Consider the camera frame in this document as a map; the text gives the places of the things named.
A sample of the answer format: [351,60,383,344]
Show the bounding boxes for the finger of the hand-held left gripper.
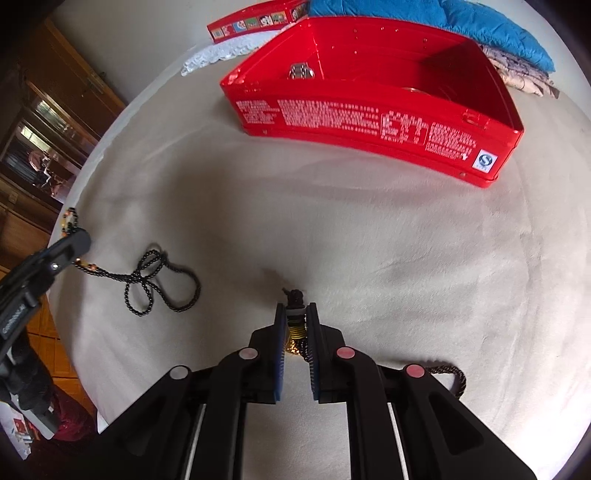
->
[0,229,92,302]

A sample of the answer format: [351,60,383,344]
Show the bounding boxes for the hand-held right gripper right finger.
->
[305,302,539,480]

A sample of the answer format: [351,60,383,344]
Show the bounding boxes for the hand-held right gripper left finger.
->
[92,302,288,480]

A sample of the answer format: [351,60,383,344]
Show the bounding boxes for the gold pendant with black cord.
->
[283,287,467,400]

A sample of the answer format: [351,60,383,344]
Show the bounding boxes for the black bead necklace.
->
[60,208,202,318]

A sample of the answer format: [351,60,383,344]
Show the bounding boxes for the red tin box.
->
[219,16,525,188]

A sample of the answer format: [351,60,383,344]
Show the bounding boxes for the dark red cloth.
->
[48,396,100,445]

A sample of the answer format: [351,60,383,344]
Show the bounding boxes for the wooden cabinet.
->
[0,18,129,407]

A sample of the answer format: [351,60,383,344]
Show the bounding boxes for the white lace doily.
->
[180,30,282,78]

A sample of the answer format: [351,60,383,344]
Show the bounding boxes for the red printed tin lid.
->
[207,0,310,44]

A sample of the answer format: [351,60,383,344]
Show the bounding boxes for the beige patterned blanket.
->
[480,44,560,100]

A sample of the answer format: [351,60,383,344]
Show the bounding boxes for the blue quilted blanket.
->
[307,0,555,75]

